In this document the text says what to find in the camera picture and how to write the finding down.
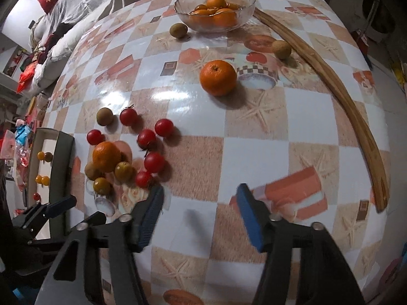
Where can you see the dark yellow cherry tomato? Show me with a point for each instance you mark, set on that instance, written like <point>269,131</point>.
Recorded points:
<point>123,171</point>

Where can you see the curved wooden stick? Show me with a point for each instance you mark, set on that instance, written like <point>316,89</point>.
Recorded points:
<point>362,131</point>

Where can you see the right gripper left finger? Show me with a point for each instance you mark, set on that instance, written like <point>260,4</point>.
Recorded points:
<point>129,235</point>

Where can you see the pile of snack packages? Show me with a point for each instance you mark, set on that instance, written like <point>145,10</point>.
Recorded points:
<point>17,134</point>

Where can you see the small orange cherry tomato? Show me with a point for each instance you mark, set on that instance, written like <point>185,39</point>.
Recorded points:
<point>44,181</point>
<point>38,179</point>
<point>41,155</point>

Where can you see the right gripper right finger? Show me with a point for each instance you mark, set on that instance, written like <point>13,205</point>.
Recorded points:
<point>273,236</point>

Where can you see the large orange mandarin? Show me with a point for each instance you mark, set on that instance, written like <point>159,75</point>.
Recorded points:
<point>106,156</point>

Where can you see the grey sofa with blankets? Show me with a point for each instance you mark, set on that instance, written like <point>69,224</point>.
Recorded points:
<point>56,34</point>

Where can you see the shallow grey cardboard box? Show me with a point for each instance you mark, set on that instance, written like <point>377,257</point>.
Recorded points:
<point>60,145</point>

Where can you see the orange mandarin on table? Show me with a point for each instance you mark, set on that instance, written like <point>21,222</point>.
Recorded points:
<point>218,78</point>

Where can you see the brown longan by bowl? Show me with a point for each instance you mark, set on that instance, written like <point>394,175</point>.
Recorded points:
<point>178,30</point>

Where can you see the brown longan by stick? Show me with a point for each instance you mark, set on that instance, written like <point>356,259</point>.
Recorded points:
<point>281,49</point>

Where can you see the dark brown cherry tomato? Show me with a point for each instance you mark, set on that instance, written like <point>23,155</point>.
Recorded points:
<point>48,156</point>

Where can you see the brown longan beside mandarin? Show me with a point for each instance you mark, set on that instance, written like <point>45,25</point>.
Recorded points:
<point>92,172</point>

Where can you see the glass fruit bowl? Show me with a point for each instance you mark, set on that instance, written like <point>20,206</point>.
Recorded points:
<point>184,7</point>

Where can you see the mandarins in bowl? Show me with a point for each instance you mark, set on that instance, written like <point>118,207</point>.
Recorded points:
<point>215,14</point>

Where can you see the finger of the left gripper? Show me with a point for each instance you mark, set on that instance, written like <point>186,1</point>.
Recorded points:
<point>37,215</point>
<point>96,219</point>

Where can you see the red cherry tomato in box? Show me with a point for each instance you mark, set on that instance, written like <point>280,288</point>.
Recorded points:
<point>37,197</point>

